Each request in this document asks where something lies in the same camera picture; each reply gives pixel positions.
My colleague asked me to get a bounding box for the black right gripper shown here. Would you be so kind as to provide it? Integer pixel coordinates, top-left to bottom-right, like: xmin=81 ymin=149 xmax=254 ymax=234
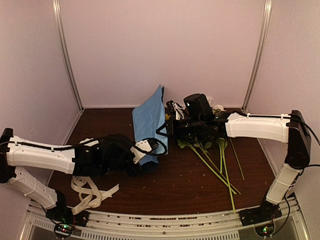
xmin=156 ymin=116 xmax=204 ymax=140

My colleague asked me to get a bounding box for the blue wrapping paper sheet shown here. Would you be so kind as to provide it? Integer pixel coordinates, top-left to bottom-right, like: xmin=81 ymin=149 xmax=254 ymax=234
xmin=131 ymin=84 xmax=169 ymax=166

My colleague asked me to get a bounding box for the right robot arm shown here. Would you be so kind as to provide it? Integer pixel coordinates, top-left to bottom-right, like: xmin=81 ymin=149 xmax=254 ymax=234
xmin=156 ymin=93 xmax=311 ymax=221

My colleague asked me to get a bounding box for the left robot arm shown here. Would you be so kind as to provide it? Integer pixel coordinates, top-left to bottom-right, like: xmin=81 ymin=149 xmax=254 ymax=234
xmin=0 ymin=128 xmax=152 ymax=222

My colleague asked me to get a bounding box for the cream printed ribbon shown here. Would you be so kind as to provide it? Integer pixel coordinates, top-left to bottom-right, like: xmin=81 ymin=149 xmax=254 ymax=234
xmin=71 ymin=176 xmax=119 ymax=216

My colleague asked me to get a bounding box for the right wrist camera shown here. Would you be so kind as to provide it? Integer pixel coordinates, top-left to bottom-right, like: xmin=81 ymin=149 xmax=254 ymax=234
xmin=166 ymin=100 xmax=187 ymax=121

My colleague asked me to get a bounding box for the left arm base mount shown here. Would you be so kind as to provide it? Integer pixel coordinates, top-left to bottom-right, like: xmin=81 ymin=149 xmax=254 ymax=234
xmin=42 ymin=191 xmax=90 ymax=240

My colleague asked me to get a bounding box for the front aluminium rail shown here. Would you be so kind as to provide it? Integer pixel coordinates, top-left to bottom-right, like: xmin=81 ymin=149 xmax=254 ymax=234
xmin=24 ymin=194 xmax=308 ymax=240

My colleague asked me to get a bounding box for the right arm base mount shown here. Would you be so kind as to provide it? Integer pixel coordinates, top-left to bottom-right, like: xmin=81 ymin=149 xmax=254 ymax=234
xmin=238 ymin=200 xmax=282 ymax=238

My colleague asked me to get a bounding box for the right aluminium corner post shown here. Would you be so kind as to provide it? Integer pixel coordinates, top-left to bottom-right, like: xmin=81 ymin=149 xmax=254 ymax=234
xmin=241 ymin=0 xmax=273 ymax=113

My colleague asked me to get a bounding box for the aluminium corner post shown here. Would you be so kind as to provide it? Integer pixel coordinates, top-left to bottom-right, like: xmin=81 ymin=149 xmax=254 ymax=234
xmin=241 ymin=0 xmax=273 ymax=113
xmin=52 ymin=0 xmax=84 ymax=112

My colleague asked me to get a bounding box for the left aluminium corner post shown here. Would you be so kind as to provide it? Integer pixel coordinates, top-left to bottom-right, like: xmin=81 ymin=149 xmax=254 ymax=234
xmin=52 ymin=0 xmax=84 ymax=112

